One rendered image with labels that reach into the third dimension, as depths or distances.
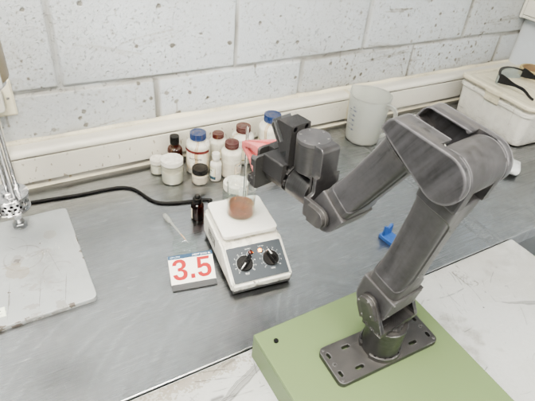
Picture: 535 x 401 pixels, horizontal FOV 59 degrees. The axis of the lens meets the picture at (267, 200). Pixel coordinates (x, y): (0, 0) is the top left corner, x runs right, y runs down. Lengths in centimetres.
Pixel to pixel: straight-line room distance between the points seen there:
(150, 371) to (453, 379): 49
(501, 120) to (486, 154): 117
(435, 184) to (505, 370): 51
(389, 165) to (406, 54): 113
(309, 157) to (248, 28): 65
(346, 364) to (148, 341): 35
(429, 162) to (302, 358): 40
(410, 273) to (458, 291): 42
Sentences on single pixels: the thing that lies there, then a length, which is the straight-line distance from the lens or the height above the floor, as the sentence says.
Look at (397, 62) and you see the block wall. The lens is 171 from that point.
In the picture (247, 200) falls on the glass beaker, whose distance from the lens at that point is 94.
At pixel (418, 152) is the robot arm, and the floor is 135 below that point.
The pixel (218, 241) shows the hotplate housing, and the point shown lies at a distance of 96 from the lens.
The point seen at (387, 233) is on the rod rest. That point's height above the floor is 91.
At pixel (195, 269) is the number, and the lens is 97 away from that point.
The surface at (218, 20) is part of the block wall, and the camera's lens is 128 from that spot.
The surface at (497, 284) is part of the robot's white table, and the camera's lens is 115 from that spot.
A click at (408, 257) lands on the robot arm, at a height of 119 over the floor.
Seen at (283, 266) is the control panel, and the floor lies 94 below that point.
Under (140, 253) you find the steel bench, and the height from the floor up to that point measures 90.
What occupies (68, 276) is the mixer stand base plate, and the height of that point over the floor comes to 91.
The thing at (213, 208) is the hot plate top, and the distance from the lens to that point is 101.
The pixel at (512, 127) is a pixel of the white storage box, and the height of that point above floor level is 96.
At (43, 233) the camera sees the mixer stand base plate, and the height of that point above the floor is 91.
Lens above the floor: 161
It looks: 37 degrees down
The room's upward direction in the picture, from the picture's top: 6 degrees clockwise
